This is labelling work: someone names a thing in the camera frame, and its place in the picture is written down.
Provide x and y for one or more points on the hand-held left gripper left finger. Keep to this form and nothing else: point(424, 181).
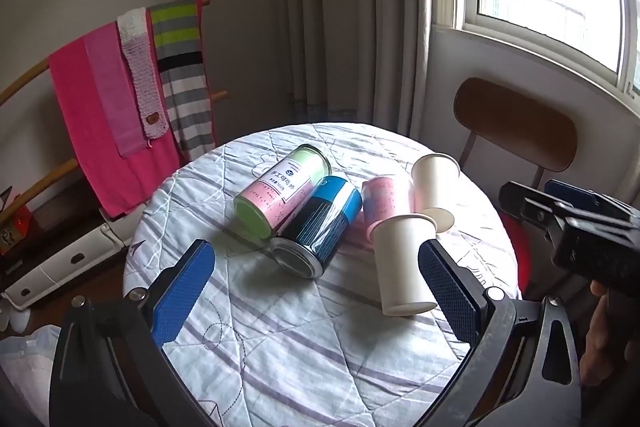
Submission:
point(182, 292)

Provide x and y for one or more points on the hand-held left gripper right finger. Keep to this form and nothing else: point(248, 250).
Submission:
point(450, 294)

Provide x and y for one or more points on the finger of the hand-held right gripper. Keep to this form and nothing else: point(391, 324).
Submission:
point(522, 202)
point(570, 191)

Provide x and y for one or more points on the white paper cup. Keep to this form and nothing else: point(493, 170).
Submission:
point(435, 187)
point(400, 262)

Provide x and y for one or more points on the pink printed cup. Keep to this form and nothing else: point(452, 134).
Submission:
point(385, 202)

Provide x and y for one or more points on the person's right hand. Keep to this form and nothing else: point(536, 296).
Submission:
point(602, 337)

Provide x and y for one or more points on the red seat cushion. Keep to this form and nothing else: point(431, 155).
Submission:
point(517, 242)

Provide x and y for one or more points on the wooden back chair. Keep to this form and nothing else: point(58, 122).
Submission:
point(515, 122)

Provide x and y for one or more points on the striped quilted tablecloth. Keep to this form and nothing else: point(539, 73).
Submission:
point(280, 332)

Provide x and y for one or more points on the white floor appliance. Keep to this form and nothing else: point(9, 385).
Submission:
point(50, 264)

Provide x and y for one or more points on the green and pink can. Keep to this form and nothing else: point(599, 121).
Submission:
point(280, 192)

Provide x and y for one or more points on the blue and black can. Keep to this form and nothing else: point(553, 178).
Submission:
point(325, 222)

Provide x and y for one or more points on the red box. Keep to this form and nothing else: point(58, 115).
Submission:
point(12, 227)

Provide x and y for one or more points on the hot pink towel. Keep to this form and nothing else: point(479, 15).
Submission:
point(85, 132)

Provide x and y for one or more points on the light pink towel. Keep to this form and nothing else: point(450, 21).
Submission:
point(112, 92)

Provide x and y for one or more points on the green grey striped cloth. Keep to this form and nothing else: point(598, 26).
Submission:
point(182, 77)

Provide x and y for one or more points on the pink and white knitted cloth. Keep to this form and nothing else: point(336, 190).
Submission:
point(142, 77)

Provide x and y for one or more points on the beige curtain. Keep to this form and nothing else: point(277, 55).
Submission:
point(350, 17)

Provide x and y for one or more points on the wooden towel rack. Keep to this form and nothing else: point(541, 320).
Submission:
point(20, 84)

